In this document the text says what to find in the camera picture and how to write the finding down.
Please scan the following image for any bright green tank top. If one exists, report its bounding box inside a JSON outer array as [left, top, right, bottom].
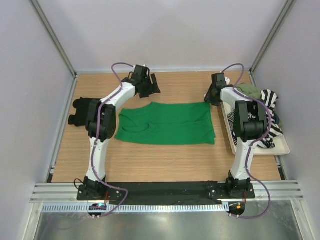
[[115, 102, 216, 145]]

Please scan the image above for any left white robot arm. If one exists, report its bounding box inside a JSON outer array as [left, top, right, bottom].
[[79, 62, 161, 200]]

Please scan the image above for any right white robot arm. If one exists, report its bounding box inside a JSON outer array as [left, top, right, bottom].
[[204, 72, 269, 198]]

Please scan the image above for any olive green tank top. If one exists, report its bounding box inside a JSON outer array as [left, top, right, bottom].
[[236, 83, 282, 127]]

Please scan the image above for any black white striped tank top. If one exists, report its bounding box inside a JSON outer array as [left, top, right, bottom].
[[226, 89, 285, 150]]

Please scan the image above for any white plastic tray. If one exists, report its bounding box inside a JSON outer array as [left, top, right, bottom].
[[220, 102, 290, 156]]

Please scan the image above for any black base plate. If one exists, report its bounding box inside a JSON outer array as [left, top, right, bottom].
[[76, 180, 256, 206]]

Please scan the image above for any right aluminium frame post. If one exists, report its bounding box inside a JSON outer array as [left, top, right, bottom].
[[249, 0, 297, 75]]

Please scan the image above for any aluminium frame post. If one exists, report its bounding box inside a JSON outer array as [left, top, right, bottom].
[[28, 0, 77, 79], [249, 0, 297, 75]]

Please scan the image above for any aluminium front rail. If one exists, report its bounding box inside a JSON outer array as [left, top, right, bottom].
[[29, 180, 304, 204]]

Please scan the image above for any left aluminium frame post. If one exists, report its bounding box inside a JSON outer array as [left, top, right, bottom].
[[28, 0, 77, 79]]

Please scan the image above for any slotted cable duct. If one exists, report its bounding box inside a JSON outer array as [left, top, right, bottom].
[[41, 202, 229, 214]]

